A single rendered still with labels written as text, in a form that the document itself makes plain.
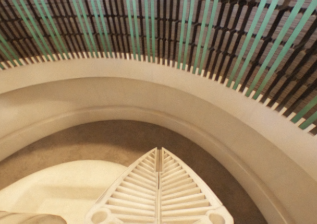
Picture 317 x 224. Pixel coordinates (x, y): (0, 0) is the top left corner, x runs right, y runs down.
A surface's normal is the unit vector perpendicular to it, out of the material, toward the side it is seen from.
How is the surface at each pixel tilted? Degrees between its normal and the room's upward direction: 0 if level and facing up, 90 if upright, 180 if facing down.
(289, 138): 90
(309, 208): 90
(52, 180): 0
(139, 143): 0
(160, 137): 0
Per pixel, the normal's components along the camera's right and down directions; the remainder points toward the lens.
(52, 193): -0.02, 0.44
